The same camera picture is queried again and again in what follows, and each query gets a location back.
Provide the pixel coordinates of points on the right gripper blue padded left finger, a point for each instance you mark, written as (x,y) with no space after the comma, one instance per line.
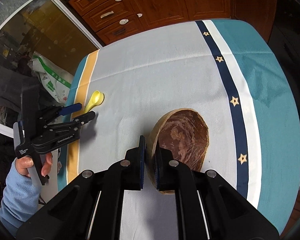
(141,159)

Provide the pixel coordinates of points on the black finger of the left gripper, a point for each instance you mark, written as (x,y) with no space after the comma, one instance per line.
(77,122)

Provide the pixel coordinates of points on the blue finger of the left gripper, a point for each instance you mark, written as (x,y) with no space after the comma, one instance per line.
(53,112)

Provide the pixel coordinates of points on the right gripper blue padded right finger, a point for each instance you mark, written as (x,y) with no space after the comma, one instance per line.
(157,165)

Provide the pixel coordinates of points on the yellow plastic spoon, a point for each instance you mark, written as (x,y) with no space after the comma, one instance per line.
(96,99)

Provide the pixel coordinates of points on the brown coconut shell bowl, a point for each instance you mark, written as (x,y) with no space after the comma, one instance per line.
(185,133)

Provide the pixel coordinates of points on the light blue sleeve forearm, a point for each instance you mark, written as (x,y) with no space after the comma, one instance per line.
(19,202)

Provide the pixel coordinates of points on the person's left hand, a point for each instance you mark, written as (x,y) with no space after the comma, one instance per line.
(23,164)

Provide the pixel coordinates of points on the white green plastic bag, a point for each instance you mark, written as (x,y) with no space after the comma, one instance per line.
(54,79)

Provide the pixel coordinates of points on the brown wooden drawer cabinet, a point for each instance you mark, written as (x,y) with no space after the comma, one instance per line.
(113,20)

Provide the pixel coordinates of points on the striped teal white tablecloth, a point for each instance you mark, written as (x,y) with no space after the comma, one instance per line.
(224,70)

